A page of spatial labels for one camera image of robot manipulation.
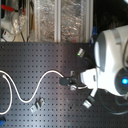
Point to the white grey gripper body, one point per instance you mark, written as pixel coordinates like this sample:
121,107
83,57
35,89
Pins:
86,78

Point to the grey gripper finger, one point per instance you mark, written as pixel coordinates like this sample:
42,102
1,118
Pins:
73,88
65,81

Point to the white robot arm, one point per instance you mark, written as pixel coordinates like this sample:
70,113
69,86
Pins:
110,70

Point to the black perforated breadboard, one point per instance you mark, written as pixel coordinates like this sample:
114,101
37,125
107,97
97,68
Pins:
30,71

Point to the clear plastic bag bin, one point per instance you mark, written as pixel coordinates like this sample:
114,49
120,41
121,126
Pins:
62,20

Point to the cluttered tool shelf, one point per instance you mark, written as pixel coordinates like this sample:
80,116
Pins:
16,20

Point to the wrist camera with green ring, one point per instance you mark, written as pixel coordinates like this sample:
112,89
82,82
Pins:
80,52

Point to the metal cable clip near gripper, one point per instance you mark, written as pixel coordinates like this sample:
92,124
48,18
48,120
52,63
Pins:
40,102

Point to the metal cable clip far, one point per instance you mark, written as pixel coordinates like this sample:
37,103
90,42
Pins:
33,108

